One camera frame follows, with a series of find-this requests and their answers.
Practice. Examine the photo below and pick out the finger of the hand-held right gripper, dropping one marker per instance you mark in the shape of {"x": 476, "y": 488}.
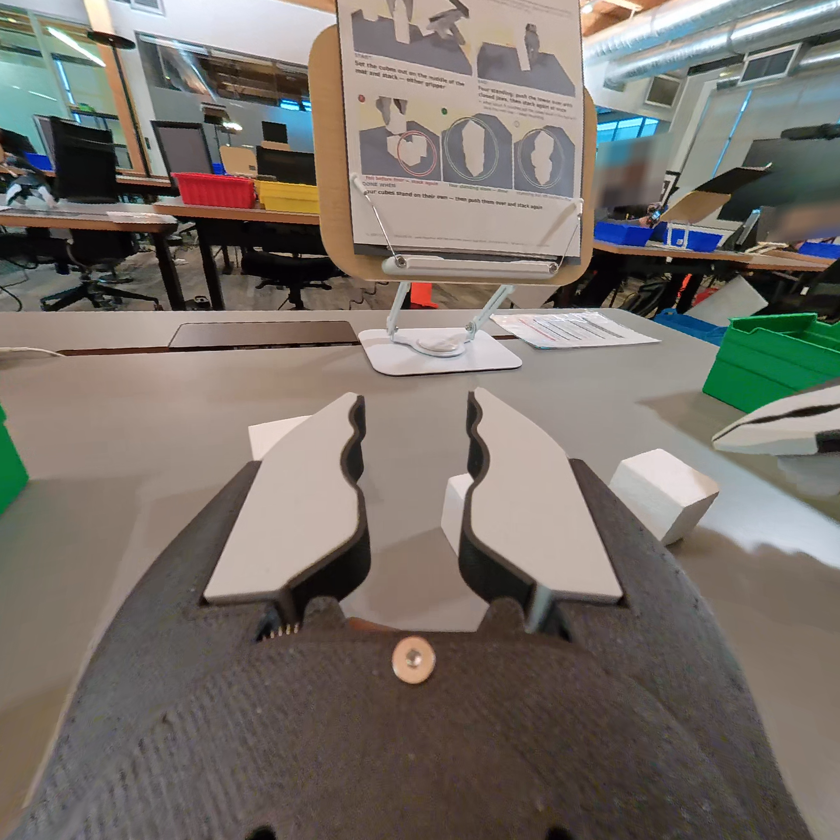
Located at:
{"x": 774, "y": 438}
{"x": 800, "y": 397}

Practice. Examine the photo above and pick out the printed instruction sheet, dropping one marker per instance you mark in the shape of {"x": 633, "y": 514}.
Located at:
{"x": 459, "y": 216}

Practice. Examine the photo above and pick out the wooden office desk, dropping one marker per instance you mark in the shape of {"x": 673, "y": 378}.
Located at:
{"x": 65, "y": 220}
{"x": 216, "y": 213}
{"x": 722, "y": 254}

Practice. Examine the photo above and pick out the black office chair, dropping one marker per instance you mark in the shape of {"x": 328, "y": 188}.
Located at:
{"x": 289, "y": 269}
{"x": 98, "y": 262}

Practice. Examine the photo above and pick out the brown cardboard flap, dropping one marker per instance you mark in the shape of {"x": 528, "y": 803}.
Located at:
{"x": 709, "y": 193}

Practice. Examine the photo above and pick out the printed paper sheet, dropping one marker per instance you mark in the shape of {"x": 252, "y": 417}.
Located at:
{"x": 577, "y": 327}

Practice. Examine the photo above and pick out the black computer monitor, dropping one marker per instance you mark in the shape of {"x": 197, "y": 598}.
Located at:
{"x": 82, "y": 161}
{"x": 787, "y": 177}
{"x": 180, "y": 148}
{"x": 285, "y": 165}

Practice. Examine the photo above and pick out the green plastic bin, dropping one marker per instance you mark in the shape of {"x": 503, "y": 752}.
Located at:
{"x": 10, "y": 466}
{"x": 761, "y": 367}

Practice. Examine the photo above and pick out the silver ceiling duct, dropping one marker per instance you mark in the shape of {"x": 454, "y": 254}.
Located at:
{"x": 689, "y": 39}

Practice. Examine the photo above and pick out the white hard foam cube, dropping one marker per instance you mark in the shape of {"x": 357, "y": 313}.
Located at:
{"x": 454, "y": 512}
{"x": 663, "y": 485}
{"x": 272, "y": 439}

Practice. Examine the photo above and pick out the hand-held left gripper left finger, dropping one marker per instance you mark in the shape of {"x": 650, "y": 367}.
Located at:
{"x": 289, "y": 512}

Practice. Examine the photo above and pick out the red plastic bin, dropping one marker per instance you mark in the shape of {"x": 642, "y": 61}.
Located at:
{"x": 213, "y": 190}

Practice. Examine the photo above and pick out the black floor lamp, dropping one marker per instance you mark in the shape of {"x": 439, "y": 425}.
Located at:
{"x": 111, "y": 40}

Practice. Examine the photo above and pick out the yellow plastic bin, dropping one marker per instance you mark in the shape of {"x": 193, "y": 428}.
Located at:
{"x": 289, "y": 198}

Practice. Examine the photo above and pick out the white panel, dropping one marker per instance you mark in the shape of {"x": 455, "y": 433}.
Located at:
{"x": 732, "y": 300}

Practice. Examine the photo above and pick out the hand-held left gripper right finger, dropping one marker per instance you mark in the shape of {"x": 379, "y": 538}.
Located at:
{"x": 538, "y": 512}

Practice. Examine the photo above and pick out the blue plastic bin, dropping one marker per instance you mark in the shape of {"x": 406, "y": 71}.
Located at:
{"x": 820, "y": 250}
{"x": 692, "y": 237}
{"x": 620, "y": 233}
{"x": 39, "y": 161}

